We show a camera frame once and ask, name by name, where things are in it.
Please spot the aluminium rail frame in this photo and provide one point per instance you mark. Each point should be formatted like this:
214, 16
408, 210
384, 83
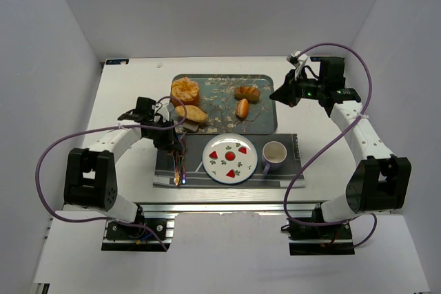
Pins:
172, 210

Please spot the floral blue-grey tray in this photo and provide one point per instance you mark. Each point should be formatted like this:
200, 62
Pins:
219, 103

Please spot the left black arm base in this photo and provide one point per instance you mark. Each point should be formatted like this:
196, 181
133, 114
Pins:
121, 238

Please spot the grey striped placemat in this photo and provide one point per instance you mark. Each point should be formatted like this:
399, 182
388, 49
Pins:
198, 178

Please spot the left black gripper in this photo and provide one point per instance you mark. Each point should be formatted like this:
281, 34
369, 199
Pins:
171, 141

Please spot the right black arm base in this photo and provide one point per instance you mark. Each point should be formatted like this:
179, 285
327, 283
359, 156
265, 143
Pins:
319, 241

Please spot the iridescent knife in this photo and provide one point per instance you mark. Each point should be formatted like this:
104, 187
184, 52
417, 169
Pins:
182, 168

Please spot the long brown bread roll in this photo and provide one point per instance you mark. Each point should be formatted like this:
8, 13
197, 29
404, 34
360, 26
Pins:
192, 113

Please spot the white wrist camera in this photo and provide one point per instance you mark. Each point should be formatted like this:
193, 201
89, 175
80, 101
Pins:
298, 60
164, 109

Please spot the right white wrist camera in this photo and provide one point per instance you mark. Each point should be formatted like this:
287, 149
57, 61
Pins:
298, 60

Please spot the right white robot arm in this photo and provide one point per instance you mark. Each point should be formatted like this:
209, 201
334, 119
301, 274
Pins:
381, 179

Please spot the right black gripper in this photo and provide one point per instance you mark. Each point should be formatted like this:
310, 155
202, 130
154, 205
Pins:
291, 86

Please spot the round orange brioche bread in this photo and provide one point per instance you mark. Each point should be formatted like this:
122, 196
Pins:
186, 90

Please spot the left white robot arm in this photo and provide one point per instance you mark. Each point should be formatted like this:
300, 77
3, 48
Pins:
91, 180

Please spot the lavender mug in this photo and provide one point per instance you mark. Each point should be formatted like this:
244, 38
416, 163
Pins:
274, 154

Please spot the blue label sticker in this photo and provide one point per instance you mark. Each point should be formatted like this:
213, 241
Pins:
117, 62

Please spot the small brown cake slice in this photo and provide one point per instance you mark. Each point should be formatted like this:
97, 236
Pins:
250, 93

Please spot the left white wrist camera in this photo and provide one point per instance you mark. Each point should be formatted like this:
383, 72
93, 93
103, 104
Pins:
164, 109

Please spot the orange glazed bread roll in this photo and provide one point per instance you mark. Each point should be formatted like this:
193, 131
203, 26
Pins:
242, 108

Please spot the white plate with strawberries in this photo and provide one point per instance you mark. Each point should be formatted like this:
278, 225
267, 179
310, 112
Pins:
229, 159

